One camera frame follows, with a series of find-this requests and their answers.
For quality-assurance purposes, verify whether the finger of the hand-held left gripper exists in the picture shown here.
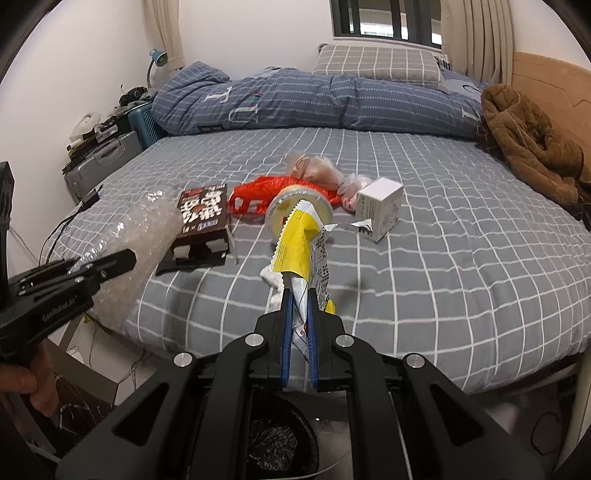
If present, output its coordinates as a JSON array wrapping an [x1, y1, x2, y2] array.
[[0, 161, 17, 308], [67, 248, 138, 284]]

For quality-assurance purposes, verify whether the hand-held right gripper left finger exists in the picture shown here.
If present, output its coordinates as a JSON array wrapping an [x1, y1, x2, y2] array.
[[54, 285, 298, 480]]

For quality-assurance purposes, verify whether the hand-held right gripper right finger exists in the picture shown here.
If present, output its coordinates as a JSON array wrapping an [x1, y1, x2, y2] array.
[[305, 286, 548, 480]]

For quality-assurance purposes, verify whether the clear bubble wrap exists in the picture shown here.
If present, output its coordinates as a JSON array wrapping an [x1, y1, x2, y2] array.
[[76, 191, 185, 333]]

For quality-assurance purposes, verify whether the white tissue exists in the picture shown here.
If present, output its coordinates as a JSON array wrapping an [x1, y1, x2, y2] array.
[[259, 265, 284, 315]]

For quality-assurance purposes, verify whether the black foil packet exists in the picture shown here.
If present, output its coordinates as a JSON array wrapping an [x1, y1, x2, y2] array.
[[156, 251, 228, 277]]

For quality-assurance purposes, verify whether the yellow snack packet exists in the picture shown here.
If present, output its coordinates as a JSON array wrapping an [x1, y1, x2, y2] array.
[[270, 200, 338, 361]]

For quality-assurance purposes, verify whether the dark brown snack box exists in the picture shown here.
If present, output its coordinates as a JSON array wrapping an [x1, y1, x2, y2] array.
[[171, 185, 232, 266]]

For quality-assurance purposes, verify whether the black lined trash bin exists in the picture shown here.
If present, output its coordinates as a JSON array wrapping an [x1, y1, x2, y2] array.
[[245, 392, 324, 480]]

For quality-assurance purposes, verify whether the red plastic bag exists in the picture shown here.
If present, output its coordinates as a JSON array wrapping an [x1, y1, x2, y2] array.
[[228, 175, 342, 217]]

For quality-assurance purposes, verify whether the small white box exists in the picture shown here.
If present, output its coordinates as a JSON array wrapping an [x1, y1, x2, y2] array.
[[353, 178, 403, 243]]

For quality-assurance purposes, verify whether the clear brownish plastic bag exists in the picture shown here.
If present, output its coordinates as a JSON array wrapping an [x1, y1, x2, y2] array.
[[283, 150, 347, 190]]

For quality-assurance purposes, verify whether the person's left hand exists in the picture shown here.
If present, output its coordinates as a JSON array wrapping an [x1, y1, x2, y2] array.
[[0, 342, 58, 418]]

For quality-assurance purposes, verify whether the black power adapter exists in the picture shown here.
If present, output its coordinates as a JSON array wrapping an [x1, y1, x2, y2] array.
[[79, 185, 103, 209]]

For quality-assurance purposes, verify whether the white round container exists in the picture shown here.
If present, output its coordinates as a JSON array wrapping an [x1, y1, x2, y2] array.
[[71, 112, 101, 139]]

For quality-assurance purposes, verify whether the grey suitcase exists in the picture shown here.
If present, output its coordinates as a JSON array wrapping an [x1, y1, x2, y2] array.
[[62, 131, 144, 204]]

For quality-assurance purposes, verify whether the grey checked bed sheet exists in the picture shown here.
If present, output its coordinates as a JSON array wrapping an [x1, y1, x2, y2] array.
[[44, 124, 591, 398]]

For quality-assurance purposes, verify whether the teal suitcase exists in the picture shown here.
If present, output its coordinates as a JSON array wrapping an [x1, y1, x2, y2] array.
[[128, 102, 162, 148]]

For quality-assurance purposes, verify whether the black bag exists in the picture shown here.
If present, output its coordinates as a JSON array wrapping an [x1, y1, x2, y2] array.
[[117, 85, 155, 109]]

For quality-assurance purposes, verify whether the blue desk lamp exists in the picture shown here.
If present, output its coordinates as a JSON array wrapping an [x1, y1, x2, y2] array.
[[147, 48, 169, 88]]

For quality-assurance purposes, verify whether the cream curtain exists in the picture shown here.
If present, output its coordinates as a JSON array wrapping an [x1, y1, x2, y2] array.
[[143, 0, 185, 75]]

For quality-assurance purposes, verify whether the blue striped duvet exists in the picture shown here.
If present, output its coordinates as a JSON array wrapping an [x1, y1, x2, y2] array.
[[152, 65, 490, 139]]

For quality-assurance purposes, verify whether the grey checked pillow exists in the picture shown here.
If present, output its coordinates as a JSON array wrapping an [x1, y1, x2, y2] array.
[[311, 44, 444, 88]]

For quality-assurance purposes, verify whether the brown quilted jacket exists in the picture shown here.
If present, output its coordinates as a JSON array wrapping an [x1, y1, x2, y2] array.
[[480, 83, 591, 208]]

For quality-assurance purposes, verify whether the blue printed pillow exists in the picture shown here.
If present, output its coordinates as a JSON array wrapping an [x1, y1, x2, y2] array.
[[436, 53, 490, 93]]

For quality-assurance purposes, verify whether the dark framed window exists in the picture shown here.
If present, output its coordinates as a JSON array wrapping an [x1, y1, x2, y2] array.
[[330, 0, 444, 49]]

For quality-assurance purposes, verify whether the beige pleated curtain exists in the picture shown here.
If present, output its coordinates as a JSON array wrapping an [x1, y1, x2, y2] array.
[[441, 0, 515, 88]]

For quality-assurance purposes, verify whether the wooden headboard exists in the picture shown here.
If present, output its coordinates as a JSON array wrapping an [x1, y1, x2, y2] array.
[[510, 51, 591, 153]]

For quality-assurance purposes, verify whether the thin black cable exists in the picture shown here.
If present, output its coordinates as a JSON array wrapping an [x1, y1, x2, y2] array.
[[39, 203, 88, 271]]

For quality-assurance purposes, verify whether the black floor cable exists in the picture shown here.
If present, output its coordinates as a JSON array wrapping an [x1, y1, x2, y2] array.
[[531, 411, 568, 455]]

